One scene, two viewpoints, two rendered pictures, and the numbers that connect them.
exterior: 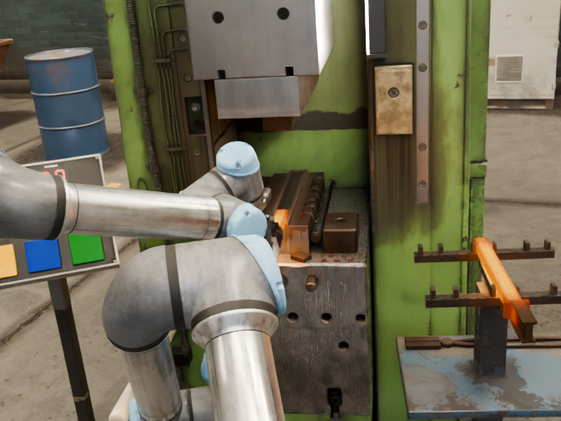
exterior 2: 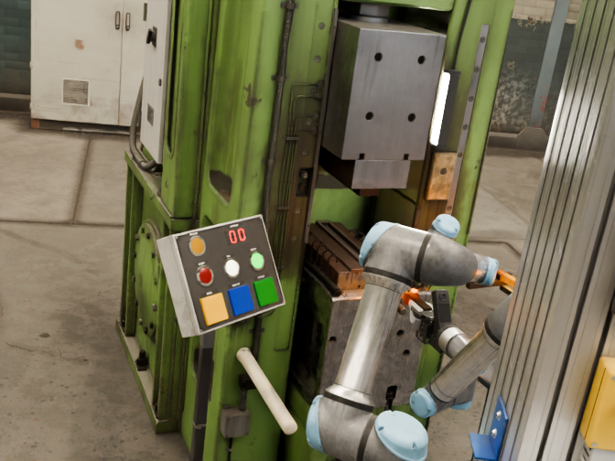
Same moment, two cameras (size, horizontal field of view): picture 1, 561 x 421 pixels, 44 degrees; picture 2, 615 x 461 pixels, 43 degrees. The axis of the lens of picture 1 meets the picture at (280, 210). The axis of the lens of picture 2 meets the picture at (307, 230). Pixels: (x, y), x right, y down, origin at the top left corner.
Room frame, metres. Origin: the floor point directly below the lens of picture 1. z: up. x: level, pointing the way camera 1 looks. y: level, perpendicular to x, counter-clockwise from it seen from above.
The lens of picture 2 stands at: (-0.21, 1.61, 1.99)
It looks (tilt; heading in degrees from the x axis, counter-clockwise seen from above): 20 degrees down; 324
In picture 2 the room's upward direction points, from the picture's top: 8 degrees clockwise
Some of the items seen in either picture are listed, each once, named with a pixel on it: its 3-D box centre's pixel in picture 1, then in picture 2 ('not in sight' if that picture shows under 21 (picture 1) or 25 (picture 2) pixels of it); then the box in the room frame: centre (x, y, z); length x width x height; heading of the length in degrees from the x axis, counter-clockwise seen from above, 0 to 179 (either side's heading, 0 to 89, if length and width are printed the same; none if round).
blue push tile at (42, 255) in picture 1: (42, 255); (240, 300); (1.52, 0.57, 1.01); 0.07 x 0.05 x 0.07; 105
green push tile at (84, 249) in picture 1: (86, 247); (264, 292); (1.54, 0.47, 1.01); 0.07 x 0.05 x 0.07; 105
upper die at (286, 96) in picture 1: (271, 80); (352, 155); (1.83, 0.00, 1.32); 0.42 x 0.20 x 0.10; 170
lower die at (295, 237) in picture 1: (281, 208); (338, 252); (1.83, 0.00, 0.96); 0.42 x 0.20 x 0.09; 170
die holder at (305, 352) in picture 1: (307, 290); (340, 316); (1.83, -0.06, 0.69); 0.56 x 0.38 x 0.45; 170
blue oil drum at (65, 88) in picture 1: (68, 104); not in sight; (6.07, 1.77, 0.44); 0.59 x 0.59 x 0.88
